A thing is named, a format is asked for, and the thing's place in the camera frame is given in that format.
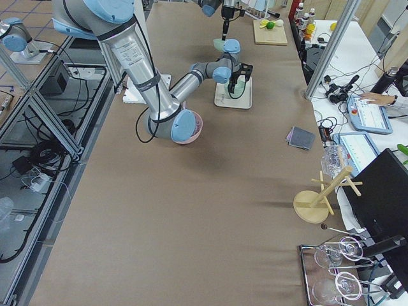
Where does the wine glass rack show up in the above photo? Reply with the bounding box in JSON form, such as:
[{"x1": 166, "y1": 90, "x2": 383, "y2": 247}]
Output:
[{"x1": 298, "y1": 236, "x2": 391, "y2": 305}]

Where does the white rabbit tray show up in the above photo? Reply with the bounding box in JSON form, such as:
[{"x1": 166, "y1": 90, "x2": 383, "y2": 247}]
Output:
[{"x1": 214, "y1": 77, "x2": 252, "y2": 110}]

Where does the teach pendant tablet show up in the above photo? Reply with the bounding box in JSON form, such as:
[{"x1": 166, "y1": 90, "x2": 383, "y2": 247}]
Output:
[
  {"x1": 347, "y1": 96, "x2": 393, "y2": 135},
  {"x1": 333, "y1": 132, "x2": 380, "y2": 177}
]

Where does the green lime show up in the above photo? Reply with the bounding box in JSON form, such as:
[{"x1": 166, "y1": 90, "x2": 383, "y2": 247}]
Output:
[{"x1": 265, "y1": 21, "x2": 275, "y2": 30}]

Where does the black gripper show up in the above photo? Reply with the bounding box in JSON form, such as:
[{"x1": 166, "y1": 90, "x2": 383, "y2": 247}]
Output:
[
  {"x1": 227, "y1": 72, "x2": 240, "y2": 92},
  {"x1": 221, "y1": 3, "x2": 245, "y2": 41}
]

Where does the pink bowl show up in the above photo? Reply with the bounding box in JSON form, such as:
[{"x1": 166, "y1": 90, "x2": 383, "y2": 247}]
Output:
[{"x1": 171, "y1": 103, "x2": 203, "y2": 145}]

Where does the grey cloth pouch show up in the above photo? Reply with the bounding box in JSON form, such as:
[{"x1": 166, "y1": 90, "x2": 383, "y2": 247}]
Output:
[{"x1": 286, "y1": 126, "x2": 316, "y2": 150}]

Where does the aluminium frame post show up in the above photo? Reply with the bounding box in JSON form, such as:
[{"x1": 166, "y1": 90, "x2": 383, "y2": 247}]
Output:
[{"x1": 304, "y1": 0, "x2": 361, "y2": 101}]

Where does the black camera mount wrist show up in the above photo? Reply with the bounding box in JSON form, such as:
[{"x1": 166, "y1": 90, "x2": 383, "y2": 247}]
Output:
[{"x1": 237, "y1": 62, "x2": 253, "y2": 82}]

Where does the seated person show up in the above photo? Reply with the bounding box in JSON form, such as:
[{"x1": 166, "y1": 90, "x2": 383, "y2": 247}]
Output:
[{"x1": 359, "y1": 92, "x2": 407, "y2": 115}]

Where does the yellow bottle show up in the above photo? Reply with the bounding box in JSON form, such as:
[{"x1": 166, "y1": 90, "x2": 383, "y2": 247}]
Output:
[{"x1": 305, "y1": 20, "x2": 316, "y2": 36}]

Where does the black monitor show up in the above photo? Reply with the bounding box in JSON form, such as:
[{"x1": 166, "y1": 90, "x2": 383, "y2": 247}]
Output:
[{"x1": 343, "y1": 149, "x2": 407, "y2": 240}]

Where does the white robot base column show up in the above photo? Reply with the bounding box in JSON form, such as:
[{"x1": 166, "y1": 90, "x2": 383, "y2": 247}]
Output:
[{"x1": 123, "y1": 1, "x2": 173, "y2": 112}]

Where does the bamboo cutting board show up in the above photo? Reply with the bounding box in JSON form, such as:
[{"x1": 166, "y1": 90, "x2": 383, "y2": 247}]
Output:
[{"x1": 252, "y1": 20, "x2": 288, "y2": 45}]

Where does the green bowl from end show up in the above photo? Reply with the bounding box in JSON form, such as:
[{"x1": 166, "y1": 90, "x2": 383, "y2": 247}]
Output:
[{"x1": 224, "y1": 77, "x2": 246, "y2": 99}]

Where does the black water bottle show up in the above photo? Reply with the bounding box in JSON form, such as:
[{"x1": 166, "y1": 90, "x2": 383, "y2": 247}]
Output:
[{"x1": 370, "y1": 66, "x2": 399, "y2": 94}]

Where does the white garlic bun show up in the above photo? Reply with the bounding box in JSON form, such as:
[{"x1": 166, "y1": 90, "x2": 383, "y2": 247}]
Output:
[{"x1": 275, "y1": 19, "x2": 284, "y2": 27}]

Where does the wooden mug tree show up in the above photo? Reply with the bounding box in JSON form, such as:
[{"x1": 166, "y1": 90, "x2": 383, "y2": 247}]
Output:
[{"x1": 293, "y1": 150, "x2": 363, "y2": 224}]

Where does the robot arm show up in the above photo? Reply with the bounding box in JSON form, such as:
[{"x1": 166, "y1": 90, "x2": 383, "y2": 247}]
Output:
[
  {"x1": 52, "y1": 1, "x2": 244, "y2": 142},
  {"x1": 197, "y1": 0, "x2": 245, "y2": 41}
]

